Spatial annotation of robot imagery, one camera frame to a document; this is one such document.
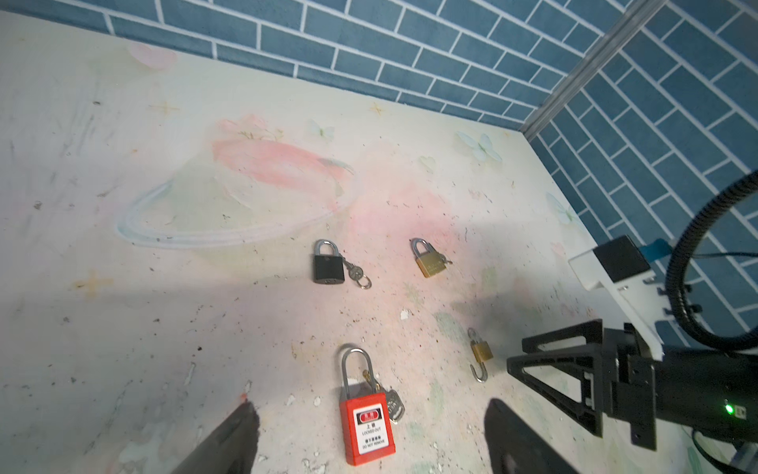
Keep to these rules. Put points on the right corner aluminium post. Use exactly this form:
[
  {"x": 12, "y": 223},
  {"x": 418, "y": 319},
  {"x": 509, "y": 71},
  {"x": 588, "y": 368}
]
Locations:
[{"x": 629, "y": 24}]

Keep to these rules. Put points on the key of red padlock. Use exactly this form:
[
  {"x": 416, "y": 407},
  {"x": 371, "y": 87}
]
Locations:
[{"x": 396, "y": 407}]

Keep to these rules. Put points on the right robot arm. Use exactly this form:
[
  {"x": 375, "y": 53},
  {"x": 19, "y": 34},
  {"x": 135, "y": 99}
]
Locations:
[{"x": 663, "y": 364}]

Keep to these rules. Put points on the brass padlock shackle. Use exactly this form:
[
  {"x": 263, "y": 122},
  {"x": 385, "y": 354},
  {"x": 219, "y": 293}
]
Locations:
[{"x": 429, "y": 260}]

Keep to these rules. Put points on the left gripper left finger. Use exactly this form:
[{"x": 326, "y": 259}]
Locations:
[{"x": 231, "y": 448}]

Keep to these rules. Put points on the black padlock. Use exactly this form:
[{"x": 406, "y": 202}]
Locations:
[{"x": 328, "y": 263}]

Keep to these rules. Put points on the red safety padlock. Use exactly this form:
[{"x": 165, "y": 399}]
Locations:
[{"x": 367, "y": 428}]

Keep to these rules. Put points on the key of black padlock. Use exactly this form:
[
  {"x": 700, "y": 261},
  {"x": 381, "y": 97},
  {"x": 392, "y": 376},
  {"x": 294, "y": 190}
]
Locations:
[{"x": 357, "y": 275}]

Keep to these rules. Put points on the small brass padlock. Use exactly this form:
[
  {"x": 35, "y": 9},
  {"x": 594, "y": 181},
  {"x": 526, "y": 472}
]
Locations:
[{"x": 482, "y": 353}]

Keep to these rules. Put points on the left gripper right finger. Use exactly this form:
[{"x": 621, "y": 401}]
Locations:
[{"x": 515, "y": 448}]

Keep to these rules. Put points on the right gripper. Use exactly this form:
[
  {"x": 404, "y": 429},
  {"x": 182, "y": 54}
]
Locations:
[{"x": 570, "y": 378}]

